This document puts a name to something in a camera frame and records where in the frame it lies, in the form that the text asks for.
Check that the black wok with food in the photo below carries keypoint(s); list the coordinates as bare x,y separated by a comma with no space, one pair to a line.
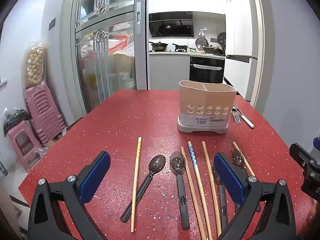
212,49

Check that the round grey trivet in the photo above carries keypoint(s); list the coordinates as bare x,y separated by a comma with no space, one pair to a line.
200,42

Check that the white towel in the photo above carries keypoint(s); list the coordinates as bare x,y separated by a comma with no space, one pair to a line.
207,67

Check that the black plastic bag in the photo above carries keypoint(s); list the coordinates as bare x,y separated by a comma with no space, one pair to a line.
15,116

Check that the round dark trivet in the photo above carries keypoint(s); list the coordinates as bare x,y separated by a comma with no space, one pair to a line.
221,38

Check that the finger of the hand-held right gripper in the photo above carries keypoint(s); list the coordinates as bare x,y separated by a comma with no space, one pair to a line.
300,153
317,143

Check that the white refrigerator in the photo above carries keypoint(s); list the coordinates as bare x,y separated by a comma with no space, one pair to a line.
237,30

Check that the black built-in oven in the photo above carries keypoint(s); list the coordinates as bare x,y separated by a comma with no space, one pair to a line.
206,76

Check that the clear bag of pale nuts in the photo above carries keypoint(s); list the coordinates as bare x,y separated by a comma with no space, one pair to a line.
35,65

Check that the wooden chopstick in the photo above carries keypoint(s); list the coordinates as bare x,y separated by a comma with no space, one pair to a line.
241,153
191,187
136,185
210,175

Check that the ornate steel fork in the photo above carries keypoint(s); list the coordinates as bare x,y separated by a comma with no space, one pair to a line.
236,118

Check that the blue patterned chopstick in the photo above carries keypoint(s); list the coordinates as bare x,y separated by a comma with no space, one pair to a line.
193,158

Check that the glass sliding door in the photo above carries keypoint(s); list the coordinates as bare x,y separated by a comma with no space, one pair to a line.
141,55

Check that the beige plastic cutlery holder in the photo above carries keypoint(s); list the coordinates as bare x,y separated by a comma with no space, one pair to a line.
205,97

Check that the black range hood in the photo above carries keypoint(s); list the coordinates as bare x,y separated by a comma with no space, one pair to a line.
170,17

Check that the red plastic basket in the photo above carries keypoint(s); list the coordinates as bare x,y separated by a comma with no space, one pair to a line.
120,45

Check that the stack of pink stools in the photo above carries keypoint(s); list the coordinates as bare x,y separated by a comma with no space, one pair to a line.
42,105

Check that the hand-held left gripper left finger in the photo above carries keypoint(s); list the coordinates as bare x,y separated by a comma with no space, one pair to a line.
96,177

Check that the dark wall switch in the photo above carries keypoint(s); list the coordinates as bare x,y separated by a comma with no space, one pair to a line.
52,23

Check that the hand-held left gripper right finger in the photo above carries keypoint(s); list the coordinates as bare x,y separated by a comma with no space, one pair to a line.
230,180

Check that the black frying pan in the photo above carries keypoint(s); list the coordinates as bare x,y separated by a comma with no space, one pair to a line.
180,46
158,46

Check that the pink plastic stool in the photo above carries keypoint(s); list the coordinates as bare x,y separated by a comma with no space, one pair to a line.
22,140

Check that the grey wall socket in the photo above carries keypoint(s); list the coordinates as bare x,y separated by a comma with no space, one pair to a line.
213,39

